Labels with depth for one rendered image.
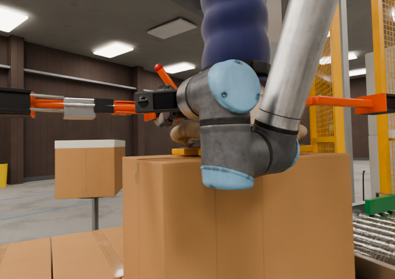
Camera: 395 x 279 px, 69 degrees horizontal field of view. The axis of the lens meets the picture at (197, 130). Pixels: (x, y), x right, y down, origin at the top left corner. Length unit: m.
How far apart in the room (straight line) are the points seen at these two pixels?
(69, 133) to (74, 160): 7.68
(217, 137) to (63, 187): 1.82
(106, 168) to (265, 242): 1.53
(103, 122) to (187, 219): 9.89
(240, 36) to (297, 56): 0.33
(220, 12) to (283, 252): 0.68
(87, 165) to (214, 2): 1.54
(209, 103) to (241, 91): 0.06
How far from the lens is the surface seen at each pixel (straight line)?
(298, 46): 0.56
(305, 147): 0.89
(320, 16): 0.57
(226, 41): 0.86
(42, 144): 9.50
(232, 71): 0.47
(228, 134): 0.46
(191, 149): 0.87
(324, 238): 0.92
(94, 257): 1.29
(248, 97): 0.47
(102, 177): 2.13
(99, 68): 10.69
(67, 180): 2.19
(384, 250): 1.44
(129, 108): 0.74
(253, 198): 0.73
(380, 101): 0.91
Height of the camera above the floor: 0.98
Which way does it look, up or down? 2 degrees up
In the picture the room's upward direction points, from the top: 1 degrees counter-clockwise
